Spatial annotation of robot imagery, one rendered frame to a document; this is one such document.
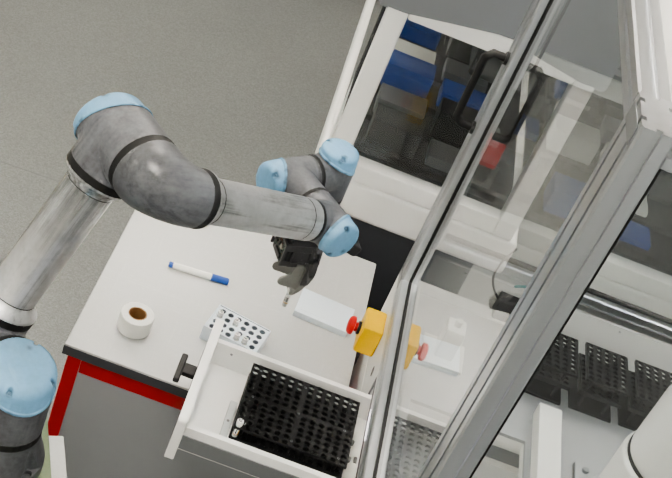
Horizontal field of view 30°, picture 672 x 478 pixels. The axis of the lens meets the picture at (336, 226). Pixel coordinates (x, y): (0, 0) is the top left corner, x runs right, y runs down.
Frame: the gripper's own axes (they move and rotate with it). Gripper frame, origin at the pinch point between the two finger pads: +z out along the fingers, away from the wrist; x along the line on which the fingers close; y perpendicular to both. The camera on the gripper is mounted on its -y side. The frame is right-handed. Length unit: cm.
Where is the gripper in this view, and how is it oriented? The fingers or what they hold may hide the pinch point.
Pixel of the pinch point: (294, 286)
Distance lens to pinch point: 251.6
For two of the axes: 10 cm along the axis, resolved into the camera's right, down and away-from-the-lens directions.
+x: 2.7, 6.6, -7.0
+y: -9.1, -0.7, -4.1
